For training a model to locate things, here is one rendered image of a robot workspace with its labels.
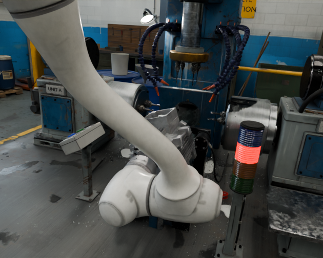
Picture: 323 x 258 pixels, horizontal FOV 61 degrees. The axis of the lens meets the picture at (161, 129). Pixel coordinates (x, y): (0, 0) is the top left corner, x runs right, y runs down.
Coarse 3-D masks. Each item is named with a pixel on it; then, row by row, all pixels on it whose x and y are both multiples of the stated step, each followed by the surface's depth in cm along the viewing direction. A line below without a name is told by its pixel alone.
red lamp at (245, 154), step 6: (240, 144) 70; (240, 150) 70; (246, 150) 69; (252, 150) 69; (258, 150) 70; (240, 156) 71; (246, 156) 70; (252, 156) 69; (258, 156) 71; (246, 162) 70; (252, 162) 70
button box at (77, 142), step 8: (88, 128) 98; (96, 128) 102; (72, 136) 93; (80, 136) 93; (88, 136) 97; (96, 136) 101; (64, 144) 92; (72, 144) 91; (80, 144) 92; (88, 144) 95; (64, 152) 93; (72, 152) 92
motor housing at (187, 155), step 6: (162, 132) 92; (174, 132) 98; (180, 132) 99; (186, 138) 98; (192, 138) 102; (186, 144) 97; (192, 144) 101; (180, 150) 90; (186, 150) 94; (132, 156) 93; (186, 156) 94
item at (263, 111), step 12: (240, 96) 122; (228, 108) 116; (240, 108) 115; (252, 108) 114; (264, 108) 113; (276, 108) 114; (216, 120) 122; (228, 120) 114; (240, 120) 113; (252, 120) 112; (264, 120) 111; (276, 120) 117; (228, 132) 115; (264, 132) 111; (276, 132) 116; (228, 144) 118; (264, 144) 112
